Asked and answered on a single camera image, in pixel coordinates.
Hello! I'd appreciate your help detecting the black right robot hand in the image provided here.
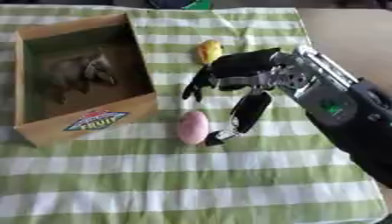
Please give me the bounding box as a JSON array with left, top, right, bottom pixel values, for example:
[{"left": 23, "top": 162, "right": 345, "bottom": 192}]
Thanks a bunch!
[{"left": 180, "top": 47, "right": 293, "bottom": 147}]

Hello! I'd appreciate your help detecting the tan cardboard box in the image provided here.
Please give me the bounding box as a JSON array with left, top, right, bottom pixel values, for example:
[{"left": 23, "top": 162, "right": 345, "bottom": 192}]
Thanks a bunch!
[{"left": 12, "top": 12, "right": 161, "bottom": 147}]

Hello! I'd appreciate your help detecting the yellow toy fruit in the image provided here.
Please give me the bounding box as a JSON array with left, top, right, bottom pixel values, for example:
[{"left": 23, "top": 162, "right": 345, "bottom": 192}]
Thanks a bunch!
[{"left": 194, "top": 39, "right": 226, "bottom": 65}]

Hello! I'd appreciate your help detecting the pink egg-shaped toy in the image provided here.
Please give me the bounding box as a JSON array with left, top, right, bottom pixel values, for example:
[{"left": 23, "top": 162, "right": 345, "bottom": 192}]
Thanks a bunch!
[{"left": 176, "top": 110, "right": 212, "bottom": 146}]

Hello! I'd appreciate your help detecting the dark blue and green object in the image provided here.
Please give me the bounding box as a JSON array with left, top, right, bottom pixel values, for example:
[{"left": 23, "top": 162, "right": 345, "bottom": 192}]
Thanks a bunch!
[{"left": 145, "top": 0, "right": 214, "bottom": 11}]

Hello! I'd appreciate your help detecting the grey elephant soft toy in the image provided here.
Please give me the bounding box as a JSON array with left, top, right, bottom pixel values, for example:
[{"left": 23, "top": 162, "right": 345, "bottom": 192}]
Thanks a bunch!
[{"left": 41, "top": 52, "right": 118, "bottom": 105}]

